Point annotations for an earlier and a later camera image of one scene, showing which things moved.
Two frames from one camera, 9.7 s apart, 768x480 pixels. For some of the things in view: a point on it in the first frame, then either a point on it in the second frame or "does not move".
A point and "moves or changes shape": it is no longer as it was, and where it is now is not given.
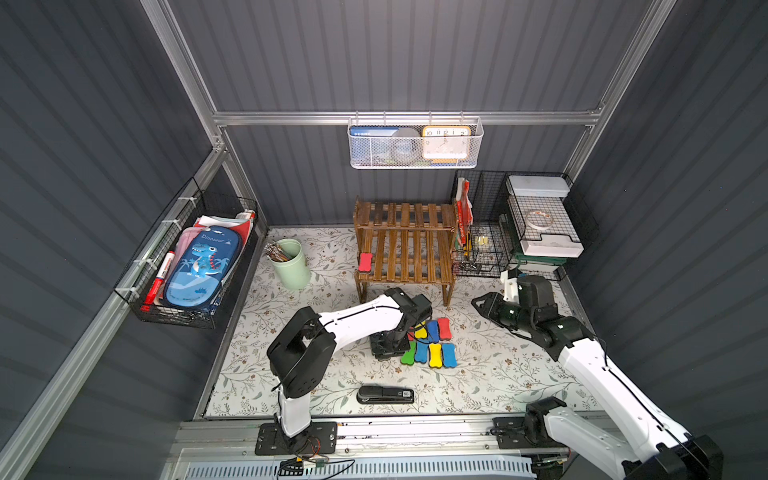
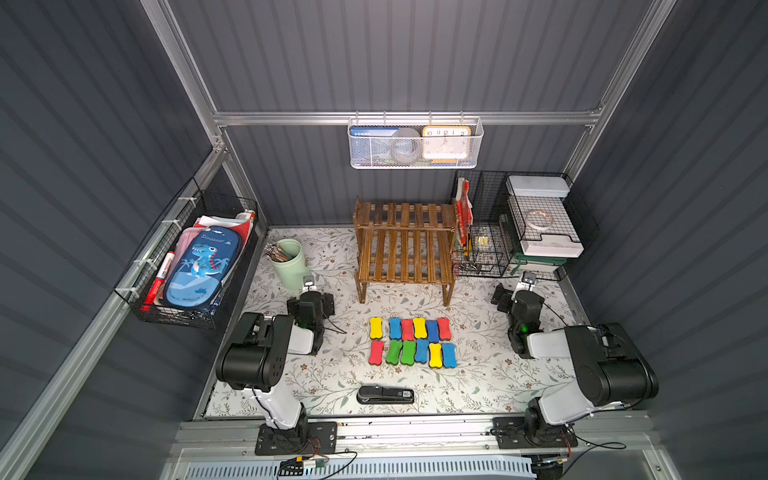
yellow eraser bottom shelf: [435, 355] does not move
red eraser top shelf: [445, 332] does not move
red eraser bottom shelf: [365, 261] moves or changes shape
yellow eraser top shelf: [422, 332] does not move
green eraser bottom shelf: [408, 357] moves or changes shape
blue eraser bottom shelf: [449, 354] does not move
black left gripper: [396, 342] → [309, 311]
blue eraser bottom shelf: [422, 352] does not move
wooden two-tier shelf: [410, 243] does not move
